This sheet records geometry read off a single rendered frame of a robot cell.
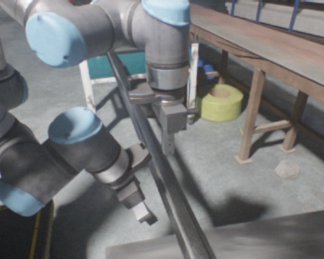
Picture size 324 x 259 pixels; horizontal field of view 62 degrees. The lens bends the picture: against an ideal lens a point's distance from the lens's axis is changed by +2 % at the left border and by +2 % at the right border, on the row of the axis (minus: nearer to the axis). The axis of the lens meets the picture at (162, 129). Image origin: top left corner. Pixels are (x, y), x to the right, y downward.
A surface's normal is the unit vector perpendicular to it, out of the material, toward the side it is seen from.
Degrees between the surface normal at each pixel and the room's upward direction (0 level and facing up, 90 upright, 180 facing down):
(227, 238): 0
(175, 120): 90
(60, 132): 19
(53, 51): 92
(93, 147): 91
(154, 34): 90
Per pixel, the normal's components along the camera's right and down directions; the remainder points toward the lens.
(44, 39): -0.44, 0.53
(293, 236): -0.02, -0.84
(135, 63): 0.28, 0.51
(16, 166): -0.33, -0.62
